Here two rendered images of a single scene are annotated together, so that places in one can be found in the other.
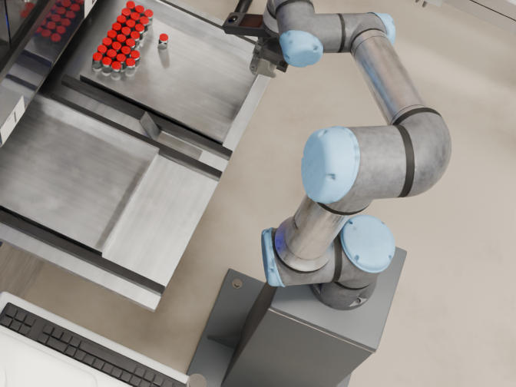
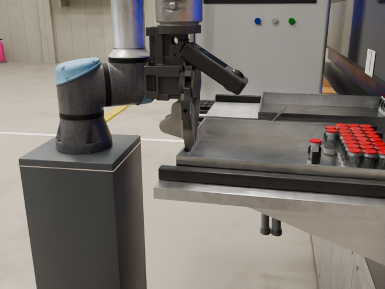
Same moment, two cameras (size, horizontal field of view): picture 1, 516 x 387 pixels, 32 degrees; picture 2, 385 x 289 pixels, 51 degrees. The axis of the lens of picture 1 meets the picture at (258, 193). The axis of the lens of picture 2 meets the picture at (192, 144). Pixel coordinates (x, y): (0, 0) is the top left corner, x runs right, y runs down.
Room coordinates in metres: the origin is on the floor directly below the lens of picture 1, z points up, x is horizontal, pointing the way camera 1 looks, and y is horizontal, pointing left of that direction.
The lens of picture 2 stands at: (1.79, 0.22, 1.13)
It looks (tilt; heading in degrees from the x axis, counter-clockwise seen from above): 18 degrees down; 189
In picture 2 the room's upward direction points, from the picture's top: straight up
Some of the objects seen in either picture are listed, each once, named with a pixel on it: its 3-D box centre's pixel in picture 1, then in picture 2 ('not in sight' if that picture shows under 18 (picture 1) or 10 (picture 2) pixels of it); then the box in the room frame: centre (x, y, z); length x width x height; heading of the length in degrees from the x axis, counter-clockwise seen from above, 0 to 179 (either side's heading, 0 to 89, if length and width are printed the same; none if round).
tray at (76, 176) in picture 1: (56, 167); (326, 109); (0.73, 0.40, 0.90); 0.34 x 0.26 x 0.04; 88
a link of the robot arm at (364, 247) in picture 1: (358, 250); (82, 84); (0.79, -0.23, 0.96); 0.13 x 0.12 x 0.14; 119
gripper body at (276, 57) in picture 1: (278, 38); (175, 63); (1.13, 0.09, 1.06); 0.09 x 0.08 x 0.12; 88
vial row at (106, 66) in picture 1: (123, 40); (359, 148); (1.07, 0.41, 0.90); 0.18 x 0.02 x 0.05; 177
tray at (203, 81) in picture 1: (176, 67); (282, 148); (1.07, 0.27, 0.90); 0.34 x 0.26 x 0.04; 87
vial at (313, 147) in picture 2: (163, 43); (314, 153); (1.11, 0.33, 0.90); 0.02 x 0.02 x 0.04
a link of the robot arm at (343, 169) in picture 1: (322, 215); (126, 1); (0.73, -0.12, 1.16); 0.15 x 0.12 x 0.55; 119
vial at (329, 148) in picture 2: (134, 60); (330, 141); (1.04, 0.36, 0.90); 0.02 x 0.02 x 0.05
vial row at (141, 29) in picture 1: (132, 44); (345, 148); (1.07, 0.38, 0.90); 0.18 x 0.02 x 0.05; 177
